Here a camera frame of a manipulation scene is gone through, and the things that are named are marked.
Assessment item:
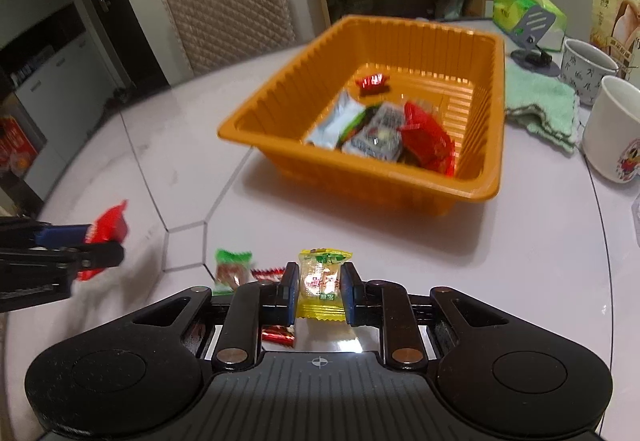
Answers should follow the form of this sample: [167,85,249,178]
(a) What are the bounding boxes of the white cabinet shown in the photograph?
[9,28,124,203]

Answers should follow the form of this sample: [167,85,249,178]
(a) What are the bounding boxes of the red gift box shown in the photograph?
[0,112,42,178]

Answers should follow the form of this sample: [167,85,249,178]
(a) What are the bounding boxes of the small round red candy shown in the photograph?
[354,72,392,98]

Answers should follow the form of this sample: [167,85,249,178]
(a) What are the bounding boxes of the red candy packet gold print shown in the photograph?
[403,124,457,178]

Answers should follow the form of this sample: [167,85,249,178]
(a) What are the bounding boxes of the grey phone stand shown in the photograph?
[509,4,562,73]

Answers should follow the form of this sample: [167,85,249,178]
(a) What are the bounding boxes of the orange plastic tray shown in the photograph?
[217,14,509,218]

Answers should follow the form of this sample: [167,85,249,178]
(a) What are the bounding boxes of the yellow candy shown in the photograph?
[297,248,354,323]

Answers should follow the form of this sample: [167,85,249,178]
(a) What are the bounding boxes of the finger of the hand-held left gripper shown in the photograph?
[29,240,125,273]
[0,216,94,250]

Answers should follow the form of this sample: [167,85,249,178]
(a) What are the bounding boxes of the small grey snack packet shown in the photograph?
[342,102,407,163]

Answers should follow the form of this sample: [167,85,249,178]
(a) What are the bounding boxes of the white mug with black script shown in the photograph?
[559,38,622,108]

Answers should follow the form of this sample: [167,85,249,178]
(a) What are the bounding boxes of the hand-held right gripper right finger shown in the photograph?
[340,261,511,369]

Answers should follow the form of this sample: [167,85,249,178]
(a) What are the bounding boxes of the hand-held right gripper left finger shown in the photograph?
[131,262,301,369]

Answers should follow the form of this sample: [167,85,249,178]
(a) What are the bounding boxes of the green cloth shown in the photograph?
[504,65,582,155]

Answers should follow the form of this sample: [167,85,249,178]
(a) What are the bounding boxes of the square red snack packet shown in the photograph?
[79,202,130,283]

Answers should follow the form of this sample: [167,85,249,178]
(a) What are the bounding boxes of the silver foil pouch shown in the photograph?
[304,90,369,150]

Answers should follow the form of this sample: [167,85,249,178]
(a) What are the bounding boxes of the yellow green drink carton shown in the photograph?
[589,0,640,68]

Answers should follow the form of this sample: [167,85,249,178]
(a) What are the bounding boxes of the beige quilted chair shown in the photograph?
[159,0,297,78]

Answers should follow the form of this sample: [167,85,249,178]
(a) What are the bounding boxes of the green tissue pack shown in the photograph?
[492,0,569,48]

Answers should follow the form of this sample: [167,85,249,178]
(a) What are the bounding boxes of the dark red candy packet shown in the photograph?
[251,267,297,348]

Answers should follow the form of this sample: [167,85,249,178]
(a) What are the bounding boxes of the white mug with cartoon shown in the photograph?
[582,74,640,185]

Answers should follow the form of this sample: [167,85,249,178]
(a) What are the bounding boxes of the green wrapped candy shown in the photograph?
[211,248,254,297]

